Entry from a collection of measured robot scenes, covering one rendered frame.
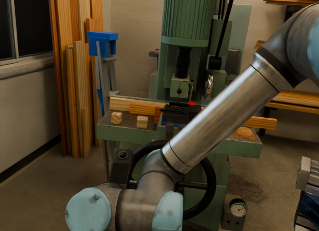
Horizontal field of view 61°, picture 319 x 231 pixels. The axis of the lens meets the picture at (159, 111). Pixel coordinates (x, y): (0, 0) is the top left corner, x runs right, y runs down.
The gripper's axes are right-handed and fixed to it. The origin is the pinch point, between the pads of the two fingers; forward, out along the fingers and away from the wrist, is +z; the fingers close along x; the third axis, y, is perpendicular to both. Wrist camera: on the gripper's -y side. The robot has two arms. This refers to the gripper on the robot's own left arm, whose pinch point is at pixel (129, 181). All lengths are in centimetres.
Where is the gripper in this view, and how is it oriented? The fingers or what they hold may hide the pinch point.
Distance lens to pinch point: 81.2
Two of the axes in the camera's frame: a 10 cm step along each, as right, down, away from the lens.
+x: 9.9, 0.4, -1.0
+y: -0.6, 9.9, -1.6
